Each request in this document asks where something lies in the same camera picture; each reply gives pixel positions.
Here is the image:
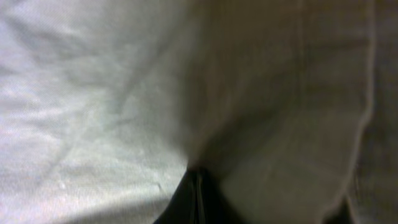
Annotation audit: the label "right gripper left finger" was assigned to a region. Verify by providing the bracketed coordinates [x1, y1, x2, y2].
[154, 170, 197, 224]

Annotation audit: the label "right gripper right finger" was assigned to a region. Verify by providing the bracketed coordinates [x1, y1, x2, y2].
[198, 169, 244, 224]

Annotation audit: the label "grey-green cotton shorts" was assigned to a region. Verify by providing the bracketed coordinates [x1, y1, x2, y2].
[1, 1, 397, 223]

